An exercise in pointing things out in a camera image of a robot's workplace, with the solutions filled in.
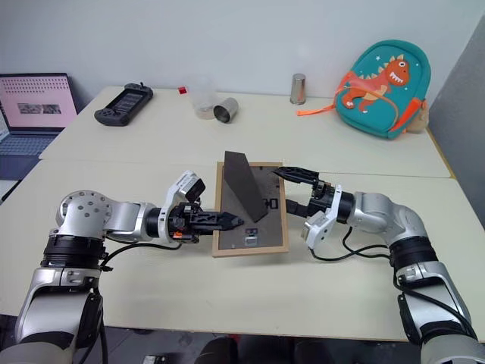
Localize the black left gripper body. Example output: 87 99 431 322
168 202 202 245

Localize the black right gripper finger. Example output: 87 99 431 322
272 165 321 187
286 199 313 218

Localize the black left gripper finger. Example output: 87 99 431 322
193 210 246 225
193 223 239 233

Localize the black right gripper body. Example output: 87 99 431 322
308 180 337 217

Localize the wooden picture frame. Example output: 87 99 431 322
211 150 291 259

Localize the tall steel cup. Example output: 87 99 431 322
289 73 308 105

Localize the short steel cup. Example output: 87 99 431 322
212 96 241 125

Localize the teal dinosaur backpack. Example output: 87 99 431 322
296 39 431 142

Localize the clear plastic cup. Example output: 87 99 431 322
188 74 220 121

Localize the dark rounded shape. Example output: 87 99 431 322
196 334 240 364

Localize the brown plush toy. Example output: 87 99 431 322
404 99 431 135

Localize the black handheld game controller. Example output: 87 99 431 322
93 82 155 128

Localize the grey partition panel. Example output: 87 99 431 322
427 14 485 232

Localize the open laptop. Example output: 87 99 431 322
0 72 79 181

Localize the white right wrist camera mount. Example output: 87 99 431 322
302 184 344 250

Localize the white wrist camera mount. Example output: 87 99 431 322
158 170 208 244
302 184 344 250

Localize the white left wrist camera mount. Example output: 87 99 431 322
158 170 208 244

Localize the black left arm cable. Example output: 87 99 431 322
99 241 183 273

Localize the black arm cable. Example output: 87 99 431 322
99 241 183 273
311 224 395 263

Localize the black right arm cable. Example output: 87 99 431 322
311 224 395 263

